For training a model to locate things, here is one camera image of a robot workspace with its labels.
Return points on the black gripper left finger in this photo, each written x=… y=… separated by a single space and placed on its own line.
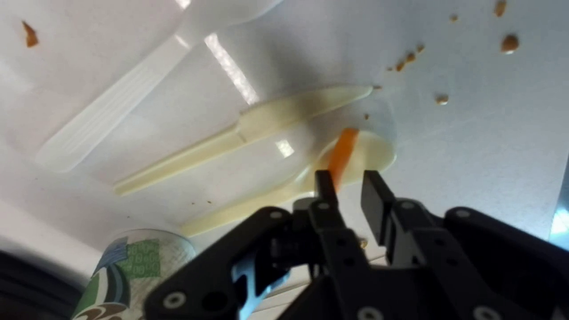
x=340 y=255

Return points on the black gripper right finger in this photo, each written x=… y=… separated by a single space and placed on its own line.
x=473 y=255

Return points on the orange snack piece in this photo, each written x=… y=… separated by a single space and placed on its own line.
x=342 y=152

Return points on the cream plastic spoon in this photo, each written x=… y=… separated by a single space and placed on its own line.
x=374 y=158

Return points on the cream plastic knife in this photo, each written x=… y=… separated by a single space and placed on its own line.
x=267 y=119

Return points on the small orange crumb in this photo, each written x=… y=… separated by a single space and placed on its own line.
x=29 y=35
x=441 y=99
x=509 y=44
x=406 y=58

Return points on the patterned paper cup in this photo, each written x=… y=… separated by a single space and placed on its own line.
x=136 y=268

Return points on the white plastic fork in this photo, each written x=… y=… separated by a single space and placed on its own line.
x=113 y=101

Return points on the black coffee grinder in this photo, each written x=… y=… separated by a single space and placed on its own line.
x=29 y=291

